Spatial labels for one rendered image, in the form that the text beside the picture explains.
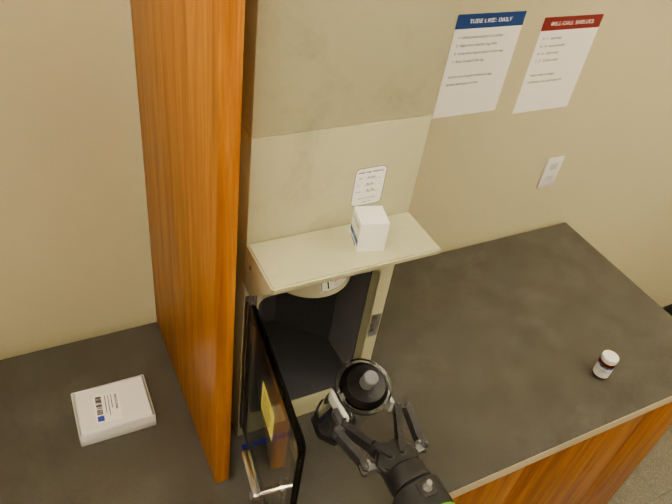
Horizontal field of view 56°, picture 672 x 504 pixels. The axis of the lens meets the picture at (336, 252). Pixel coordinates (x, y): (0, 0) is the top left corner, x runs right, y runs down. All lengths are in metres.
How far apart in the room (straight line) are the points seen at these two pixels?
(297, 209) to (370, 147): 0.16
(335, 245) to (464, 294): 0.90
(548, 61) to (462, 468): 1.09
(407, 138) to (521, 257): 1.12
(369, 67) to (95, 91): 0.59
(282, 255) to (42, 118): 0.56
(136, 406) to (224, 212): 0.72
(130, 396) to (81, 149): 0.55
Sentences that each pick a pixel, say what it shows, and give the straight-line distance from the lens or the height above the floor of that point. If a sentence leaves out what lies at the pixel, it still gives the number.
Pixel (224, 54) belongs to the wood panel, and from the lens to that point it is 0.76.
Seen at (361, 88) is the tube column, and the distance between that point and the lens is 0.98.
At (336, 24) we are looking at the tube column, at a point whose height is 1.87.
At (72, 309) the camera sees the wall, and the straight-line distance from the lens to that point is 1.66.
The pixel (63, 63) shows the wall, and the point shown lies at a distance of 1.30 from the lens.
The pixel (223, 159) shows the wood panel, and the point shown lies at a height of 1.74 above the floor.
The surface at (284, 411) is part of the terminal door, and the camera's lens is 0.99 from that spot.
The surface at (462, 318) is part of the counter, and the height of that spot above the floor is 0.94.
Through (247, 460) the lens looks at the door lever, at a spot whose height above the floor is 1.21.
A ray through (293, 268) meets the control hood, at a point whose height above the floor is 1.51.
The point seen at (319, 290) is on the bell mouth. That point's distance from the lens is 1.24.
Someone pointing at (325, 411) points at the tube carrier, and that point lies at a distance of 1.29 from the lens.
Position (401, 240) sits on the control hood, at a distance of 1.11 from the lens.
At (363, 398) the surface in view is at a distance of 1.17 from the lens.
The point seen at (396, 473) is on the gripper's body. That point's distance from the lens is 1.12.
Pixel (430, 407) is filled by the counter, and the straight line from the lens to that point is 1.60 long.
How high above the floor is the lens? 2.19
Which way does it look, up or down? 40 degrees down
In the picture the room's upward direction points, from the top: 10 degrees clockwise
